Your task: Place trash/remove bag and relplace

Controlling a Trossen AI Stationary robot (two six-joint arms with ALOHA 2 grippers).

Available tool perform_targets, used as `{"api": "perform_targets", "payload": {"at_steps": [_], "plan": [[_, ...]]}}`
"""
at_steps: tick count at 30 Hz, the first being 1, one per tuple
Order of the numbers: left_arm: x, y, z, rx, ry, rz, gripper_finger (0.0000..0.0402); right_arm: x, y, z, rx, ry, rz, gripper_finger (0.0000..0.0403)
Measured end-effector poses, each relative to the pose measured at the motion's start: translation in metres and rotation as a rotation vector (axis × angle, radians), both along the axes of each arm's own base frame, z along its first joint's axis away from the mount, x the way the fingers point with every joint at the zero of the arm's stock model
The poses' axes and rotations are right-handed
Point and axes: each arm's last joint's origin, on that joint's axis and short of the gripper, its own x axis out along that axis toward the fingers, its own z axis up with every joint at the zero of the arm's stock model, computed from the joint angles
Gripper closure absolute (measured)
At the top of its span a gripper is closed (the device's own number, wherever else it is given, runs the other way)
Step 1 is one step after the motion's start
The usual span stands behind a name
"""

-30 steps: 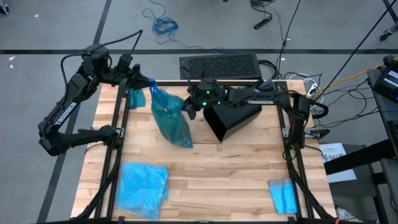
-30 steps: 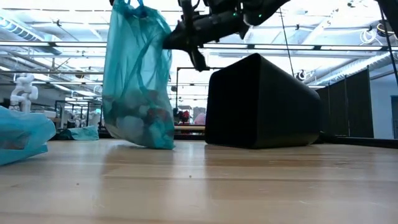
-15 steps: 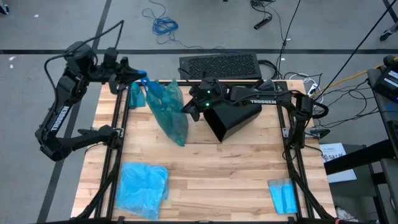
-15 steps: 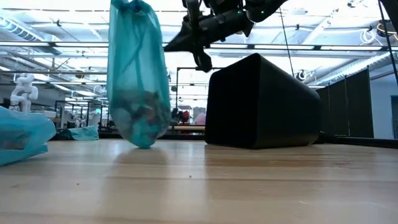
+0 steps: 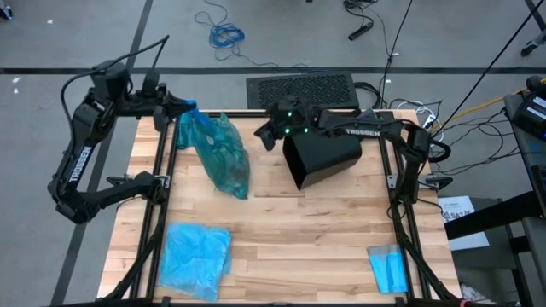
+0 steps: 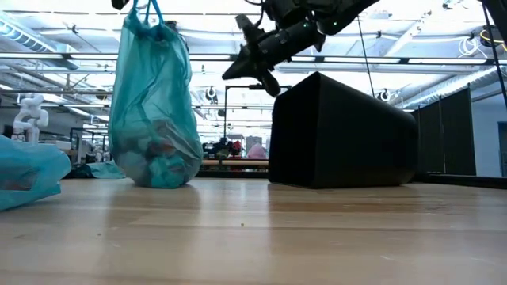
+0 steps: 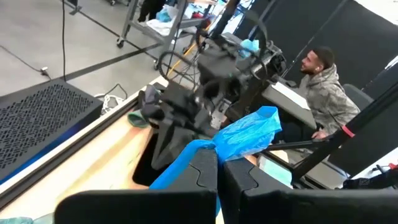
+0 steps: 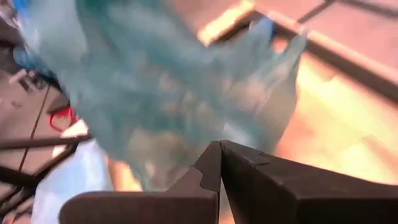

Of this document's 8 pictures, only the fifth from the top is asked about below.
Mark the large flat blue bag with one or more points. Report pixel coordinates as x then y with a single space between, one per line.
187 264

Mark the black chair base leg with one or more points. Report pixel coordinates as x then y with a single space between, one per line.
533 44

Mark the black equipment cart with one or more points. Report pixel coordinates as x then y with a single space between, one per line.
529 179

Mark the dark blue floor object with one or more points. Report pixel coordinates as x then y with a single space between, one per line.
5 13

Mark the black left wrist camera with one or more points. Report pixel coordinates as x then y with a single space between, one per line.
151 83

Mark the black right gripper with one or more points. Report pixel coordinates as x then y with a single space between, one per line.
298 121

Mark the teal plastic bin liner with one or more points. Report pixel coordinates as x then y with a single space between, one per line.
222 158

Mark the white power strip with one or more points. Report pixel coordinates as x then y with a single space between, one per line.
428 123

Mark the black power strip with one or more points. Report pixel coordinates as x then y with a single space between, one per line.
360 31

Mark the small blue bag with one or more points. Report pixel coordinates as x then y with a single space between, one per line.
388 268

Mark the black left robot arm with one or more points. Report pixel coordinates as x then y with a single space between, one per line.
81 162

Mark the black plastic trash bin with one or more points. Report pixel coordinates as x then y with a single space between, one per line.
324 160

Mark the black electronic device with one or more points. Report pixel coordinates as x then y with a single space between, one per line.
531 115

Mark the black perforated metal panel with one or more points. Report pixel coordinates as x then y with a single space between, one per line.
324 87

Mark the white printed paper sign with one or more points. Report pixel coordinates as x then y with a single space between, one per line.
460 221

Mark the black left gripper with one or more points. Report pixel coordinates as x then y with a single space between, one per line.
167 106

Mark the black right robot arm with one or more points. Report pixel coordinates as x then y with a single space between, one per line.
371 130

